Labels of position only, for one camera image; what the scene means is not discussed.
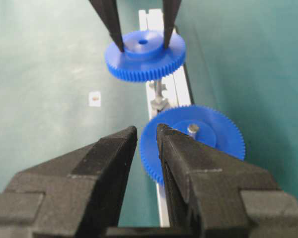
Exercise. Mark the bare steel shaft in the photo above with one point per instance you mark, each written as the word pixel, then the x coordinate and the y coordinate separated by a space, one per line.
pixel 159 99

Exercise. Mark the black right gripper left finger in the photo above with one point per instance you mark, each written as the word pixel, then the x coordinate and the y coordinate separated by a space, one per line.
pixel 76 195

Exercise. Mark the small white paper tag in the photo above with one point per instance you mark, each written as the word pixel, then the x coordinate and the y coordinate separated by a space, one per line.
pixel 94 99

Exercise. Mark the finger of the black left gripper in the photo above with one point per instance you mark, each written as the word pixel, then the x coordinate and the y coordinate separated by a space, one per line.
pixel 108 12
pixel 170 11

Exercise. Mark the aluminium extrusion rail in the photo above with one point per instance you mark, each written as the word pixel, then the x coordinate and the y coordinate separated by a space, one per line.
pixel 177 93

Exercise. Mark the white plastic shaft bracket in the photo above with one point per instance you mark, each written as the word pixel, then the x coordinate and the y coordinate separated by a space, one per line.
pixel 153 103

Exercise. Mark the large blue plastic gear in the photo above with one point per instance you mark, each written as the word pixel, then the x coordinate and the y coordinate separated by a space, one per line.
pixel 214 129

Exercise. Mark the small blue plastic gear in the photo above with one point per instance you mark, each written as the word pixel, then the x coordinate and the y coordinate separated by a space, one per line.
pixel 144 57

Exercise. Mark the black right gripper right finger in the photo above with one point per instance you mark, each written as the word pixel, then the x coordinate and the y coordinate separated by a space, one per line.
pixel 217 195

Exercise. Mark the steel shaft through large gear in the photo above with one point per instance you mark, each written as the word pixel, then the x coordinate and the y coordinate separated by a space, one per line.
pixel 193 130

